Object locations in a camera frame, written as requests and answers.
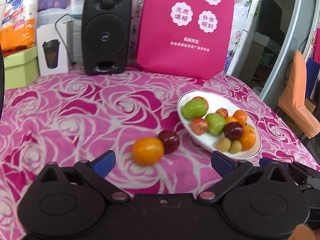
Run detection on dark red plum back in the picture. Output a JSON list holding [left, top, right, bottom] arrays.
[[223, 122, 244, 141]]

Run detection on dark red plum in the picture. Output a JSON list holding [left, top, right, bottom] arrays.
[[157, 130, 180, 154], [223, 122, 244, 141]]

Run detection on green apple back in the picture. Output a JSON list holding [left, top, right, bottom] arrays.
[[205, 113, 226, 136]]

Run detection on green apple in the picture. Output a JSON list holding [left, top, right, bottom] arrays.
[[181, 100, 207, 119], [205, 113, 226, 136]]

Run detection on large orange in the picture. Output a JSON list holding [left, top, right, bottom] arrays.
[[132, 138, 164, 166]]

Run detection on green apple front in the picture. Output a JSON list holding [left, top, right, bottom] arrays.
[[181, 100, 207, 119]]

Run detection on orange tangerine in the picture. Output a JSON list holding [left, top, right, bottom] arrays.
[[192, 96, 209, 110]]

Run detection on person's left hand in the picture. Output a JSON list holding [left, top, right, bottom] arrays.
[[288, 224, 316, 240]]

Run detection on brown kiwi right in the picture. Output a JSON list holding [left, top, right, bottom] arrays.
[[228, 140, 242, 154]]

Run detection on brown kiwi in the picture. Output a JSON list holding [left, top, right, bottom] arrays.
[[215, 137, 232, 152], [228, 140, 242, 154]]

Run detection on brown kiwi left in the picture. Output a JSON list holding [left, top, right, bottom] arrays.
[[215, 137, 232, 152]]

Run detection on small orange at back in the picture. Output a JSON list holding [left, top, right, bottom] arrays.
[[233, 110, 247, 126]]

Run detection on small yellow orange on plate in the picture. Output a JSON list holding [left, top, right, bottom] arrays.
[[225, 116, 238, 124]]

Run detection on red peach on plate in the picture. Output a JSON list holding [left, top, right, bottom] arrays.
[[190, 118, 209, 135]]

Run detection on small red plum on plate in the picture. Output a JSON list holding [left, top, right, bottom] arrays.
[[215, 108, 228, 119]]

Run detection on pink rose blanket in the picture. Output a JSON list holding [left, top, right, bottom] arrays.
[[1, 65, 319, 239]]

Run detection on dark red plum front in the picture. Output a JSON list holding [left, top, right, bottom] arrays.
[[157, 130, 180, 154]]

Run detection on orange folded cloth chair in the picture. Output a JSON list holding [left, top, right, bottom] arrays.
[[278, 50, 319, 139]]

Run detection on white ceramic plate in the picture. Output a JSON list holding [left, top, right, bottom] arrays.
[[177, 90, 262, 159]]

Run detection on green shoe box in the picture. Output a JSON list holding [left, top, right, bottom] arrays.
[[4, 46, 40, 90]]

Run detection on white cup box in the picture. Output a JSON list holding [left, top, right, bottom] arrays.
[[36, 21, 73, 76]]

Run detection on magenta tote bag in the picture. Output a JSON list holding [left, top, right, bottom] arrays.
[[137, 0, 235, 80]]

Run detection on black speaker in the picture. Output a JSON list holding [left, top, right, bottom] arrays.
[[81, 0, 132, 75]]

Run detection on orange tissue pack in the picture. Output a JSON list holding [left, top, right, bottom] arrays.
[[1, 0, 38, 53]]

